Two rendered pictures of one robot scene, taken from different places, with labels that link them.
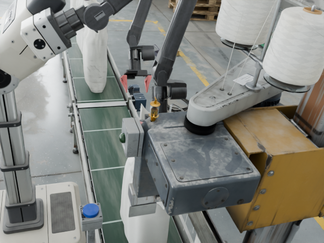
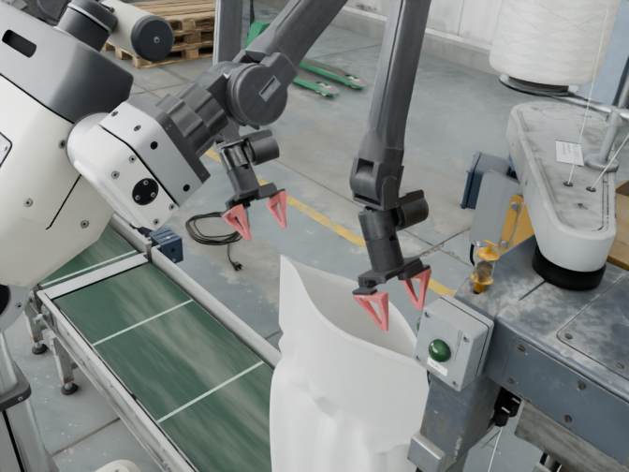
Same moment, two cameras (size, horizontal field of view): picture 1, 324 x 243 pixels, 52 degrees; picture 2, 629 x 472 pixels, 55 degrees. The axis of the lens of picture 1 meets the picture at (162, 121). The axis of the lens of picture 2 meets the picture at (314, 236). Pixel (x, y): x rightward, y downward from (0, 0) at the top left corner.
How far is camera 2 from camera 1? 56 cm
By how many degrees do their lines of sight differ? 19
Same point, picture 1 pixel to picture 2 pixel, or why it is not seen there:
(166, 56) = (390, 144)
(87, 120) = (87, 317)
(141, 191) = (465, 443)
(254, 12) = (601, 16)
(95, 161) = (156, 399)
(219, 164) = not seen: outside the picture
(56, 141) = not seen: hidden behind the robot
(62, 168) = (60, 437)
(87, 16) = (245, 96)
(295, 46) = not seen: outside the picture
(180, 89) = (416, 204)
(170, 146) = (579, 335)
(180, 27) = (406, 79)
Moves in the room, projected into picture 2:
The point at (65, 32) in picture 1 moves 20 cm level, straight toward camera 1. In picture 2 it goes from (197, 145) to (295, 211)
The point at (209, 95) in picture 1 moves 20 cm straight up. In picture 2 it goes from (570, 203) to (618, 52)
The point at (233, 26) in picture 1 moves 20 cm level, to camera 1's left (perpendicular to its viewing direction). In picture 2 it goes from (558, 52) to (433, 59)
